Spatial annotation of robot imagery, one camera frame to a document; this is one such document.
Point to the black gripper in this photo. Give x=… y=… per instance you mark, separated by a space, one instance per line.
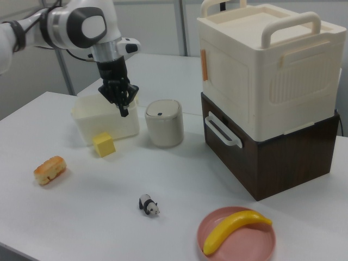
x=112 y=70

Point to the cream lidded trash can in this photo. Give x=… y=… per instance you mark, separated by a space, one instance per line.
x=164 y=127

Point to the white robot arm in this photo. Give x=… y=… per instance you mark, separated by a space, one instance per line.
x=89 y=27

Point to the white plastic container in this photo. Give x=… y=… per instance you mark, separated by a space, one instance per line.
x=103 y=125

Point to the yellow cube block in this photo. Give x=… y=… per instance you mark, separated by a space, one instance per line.
x=104 y=145

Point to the toy bread sandwich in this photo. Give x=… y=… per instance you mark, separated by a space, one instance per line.
x=50 y=170

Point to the cream plastic storage box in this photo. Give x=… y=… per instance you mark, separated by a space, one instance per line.
x=231 y=81

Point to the toy panda figure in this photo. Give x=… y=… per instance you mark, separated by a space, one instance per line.
x=148 y=205

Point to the yellow toy banana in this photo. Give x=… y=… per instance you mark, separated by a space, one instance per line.
x=231 y=227

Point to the dark wood drawer cabinet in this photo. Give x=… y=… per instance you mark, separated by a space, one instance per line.
x=285 y=163

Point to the pink plate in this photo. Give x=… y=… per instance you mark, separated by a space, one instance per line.
x=244 y=240

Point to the grey partition post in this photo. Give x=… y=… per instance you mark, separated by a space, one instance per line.
x=66 y=76

